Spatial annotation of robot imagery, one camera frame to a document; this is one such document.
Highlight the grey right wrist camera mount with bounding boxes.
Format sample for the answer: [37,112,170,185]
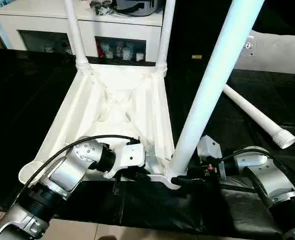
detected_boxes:
[196,135,223,165]

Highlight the black work mat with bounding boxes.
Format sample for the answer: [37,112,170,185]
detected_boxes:
[0,48,295,240]

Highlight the white plastic table leg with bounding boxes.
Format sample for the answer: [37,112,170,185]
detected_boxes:
[154,0,177,77]
[221,83,295,150]
[168,0,266,180]
[63,0,94,76]

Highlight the dark grey helmet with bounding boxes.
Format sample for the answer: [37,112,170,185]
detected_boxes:
[111,0,161,18]

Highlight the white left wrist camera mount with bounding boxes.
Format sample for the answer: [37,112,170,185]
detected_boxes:
[109,139,148,180]

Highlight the white plastic table top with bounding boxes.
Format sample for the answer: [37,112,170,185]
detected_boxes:
[18,63,189,191]

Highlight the white cabinet with glass doors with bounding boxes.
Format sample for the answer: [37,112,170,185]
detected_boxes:
[0,0,165,65]

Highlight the dark clutter pile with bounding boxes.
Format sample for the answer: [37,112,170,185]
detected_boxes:
[89,0,113,16]

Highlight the black cabinet with gold label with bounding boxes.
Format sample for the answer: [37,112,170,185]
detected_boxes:
[162,0,238,71]

